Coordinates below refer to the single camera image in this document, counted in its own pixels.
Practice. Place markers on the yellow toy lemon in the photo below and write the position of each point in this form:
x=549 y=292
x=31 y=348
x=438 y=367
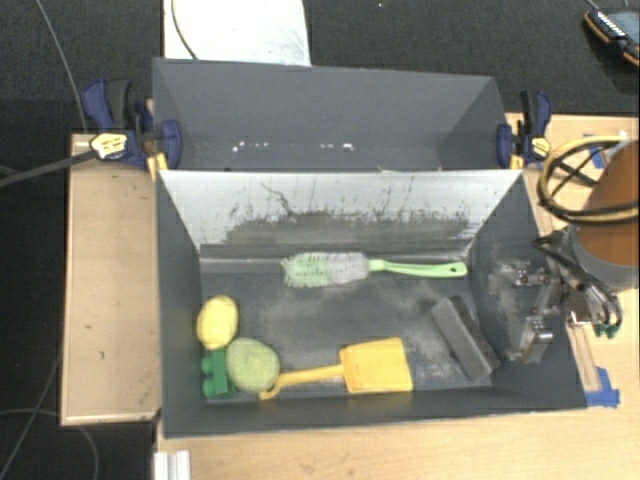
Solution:
x=217 y=320

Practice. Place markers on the yellow toy spatula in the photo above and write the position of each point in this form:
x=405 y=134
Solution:
x=377 y=365

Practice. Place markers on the grey and black sponge block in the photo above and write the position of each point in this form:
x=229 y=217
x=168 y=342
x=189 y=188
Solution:
x=462 y=340

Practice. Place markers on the green and white bottle brush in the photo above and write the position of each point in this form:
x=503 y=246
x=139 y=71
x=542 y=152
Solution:
x=325 y=269

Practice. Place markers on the pale wood flat board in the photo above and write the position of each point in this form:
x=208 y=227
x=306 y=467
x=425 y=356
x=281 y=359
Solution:
x=110 y=293

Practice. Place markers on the green toy brick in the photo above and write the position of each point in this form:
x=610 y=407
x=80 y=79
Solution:
x=214 y=380

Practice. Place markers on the grey metal bin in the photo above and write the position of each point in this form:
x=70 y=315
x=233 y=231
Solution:
x=350 y=328

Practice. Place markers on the pale green round fruit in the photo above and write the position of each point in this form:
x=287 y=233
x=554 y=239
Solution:
x=252 y=365

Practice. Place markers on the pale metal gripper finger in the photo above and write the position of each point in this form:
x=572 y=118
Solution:
x=532 y=338
x=520 y=278

